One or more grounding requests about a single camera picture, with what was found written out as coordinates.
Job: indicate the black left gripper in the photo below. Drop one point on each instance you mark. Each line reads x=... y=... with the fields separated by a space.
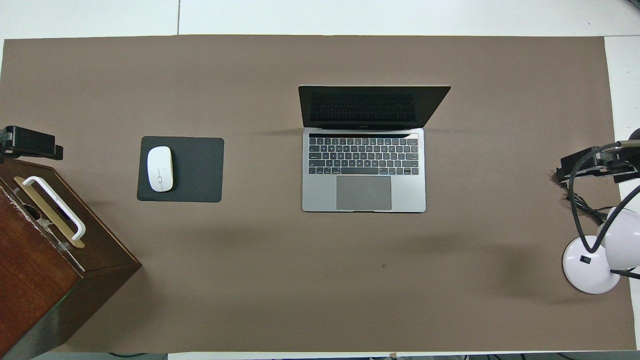
x=32 y=141

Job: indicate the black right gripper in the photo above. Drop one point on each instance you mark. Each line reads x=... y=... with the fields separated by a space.
x=590 y=169

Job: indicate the grey laptop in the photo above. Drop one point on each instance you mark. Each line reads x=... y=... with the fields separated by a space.
x=364 y=192

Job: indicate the white desk lamp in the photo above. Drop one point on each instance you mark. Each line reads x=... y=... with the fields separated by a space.
x=587 y=270

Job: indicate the white computer mouse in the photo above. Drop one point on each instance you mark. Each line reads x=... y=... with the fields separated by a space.
x=160 y=169

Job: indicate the brown wooden box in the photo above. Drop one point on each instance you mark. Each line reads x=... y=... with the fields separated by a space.
x=35 y=280

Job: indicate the black mouse pad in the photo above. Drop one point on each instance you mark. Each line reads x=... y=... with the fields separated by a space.
x=200 y=170

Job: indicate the brown table mat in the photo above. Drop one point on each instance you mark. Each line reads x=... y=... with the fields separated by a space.
x=300 y=275

